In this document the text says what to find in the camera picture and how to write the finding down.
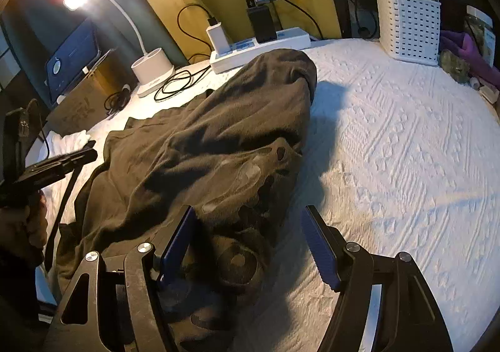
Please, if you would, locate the black strap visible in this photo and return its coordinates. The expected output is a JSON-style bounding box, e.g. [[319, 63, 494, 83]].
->
[[43, 162, 85, 271]]

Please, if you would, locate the black coiled cable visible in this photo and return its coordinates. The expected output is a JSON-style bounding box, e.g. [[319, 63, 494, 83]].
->
[[105, 84, 134, 119]]

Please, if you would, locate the grey crumpled object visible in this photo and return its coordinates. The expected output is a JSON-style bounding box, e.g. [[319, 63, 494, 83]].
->
[[439, 49, 472, 84]]

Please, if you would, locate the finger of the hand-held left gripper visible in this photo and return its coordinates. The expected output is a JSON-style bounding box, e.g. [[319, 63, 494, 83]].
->
[[16, 142, 98, 185]]

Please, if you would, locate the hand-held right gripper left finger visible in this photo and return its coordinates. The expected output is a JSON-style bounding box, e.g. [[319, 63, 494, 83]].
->
[[49, 204, 197, 352]]

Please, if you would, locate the white charger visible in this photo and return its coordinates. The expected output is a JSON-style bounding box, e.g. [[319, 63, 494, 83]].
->
[[206, 25, 230, 56]]

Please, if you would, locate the brown t-shirt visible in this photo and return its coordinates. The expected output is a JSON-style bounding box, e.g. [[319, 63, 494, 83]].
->
[[55, 48, 318, 352]]

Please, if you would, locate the black charger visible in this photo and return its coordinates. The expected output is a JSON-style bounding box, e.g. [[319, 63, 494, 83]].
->
[[246, 5, 279, 44]]

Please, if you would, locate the white plastic basket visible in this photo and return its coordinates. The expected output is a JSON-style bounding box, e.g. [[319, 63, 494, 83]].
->
[[375, 0, 442, 65]]

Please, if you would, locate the white power strip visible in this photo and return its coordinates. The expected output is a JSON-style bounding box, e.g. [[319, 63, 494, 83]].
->
[[210, 27, 312, 74]]

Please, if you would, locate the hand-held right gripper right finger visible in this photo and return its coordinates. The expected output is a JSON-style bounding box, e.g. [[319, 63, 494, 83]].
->
[[302, 204, 454, 352]]

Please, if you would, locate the cardboard box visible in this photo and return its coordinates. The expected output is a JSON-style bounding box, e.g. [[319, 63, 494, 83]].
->
[[47, 49, 140, 138]]

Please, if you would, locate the person's left hand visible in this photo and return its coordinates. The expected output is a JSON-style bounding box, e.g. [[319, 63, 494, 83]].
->
[[0, 192, 48, 259]]

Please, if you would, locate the purple cloth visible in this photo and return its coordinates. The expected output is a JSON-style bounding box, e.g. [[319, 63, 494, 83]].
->
[[439, 29, 500, 84]]

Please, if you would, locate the tablet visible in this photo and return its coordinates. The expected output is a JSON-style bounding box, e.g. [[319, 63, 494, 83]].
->
[[44, 20, 103, 103]]

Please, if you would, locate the white textured bedspread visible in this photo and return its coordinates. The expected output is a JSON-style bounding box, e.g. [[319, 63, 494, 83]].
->
[[23, 37, 500, 352]]

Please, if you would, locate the black charger cable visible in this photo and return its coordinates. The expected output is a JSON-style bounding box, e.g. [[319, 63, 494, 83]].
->
[[246, 0, 333, 41], [154, 4, 218, 103]]

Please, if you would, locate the clear jar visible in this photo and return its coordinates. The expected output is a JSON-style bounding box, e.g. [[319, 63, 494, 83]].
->
[[465, 5, 498, 63]]

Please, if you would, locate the white desk lamp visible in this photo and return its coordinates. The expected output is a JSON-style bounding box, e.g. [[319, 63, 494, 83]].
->
[[62, 0, 175, 98]]

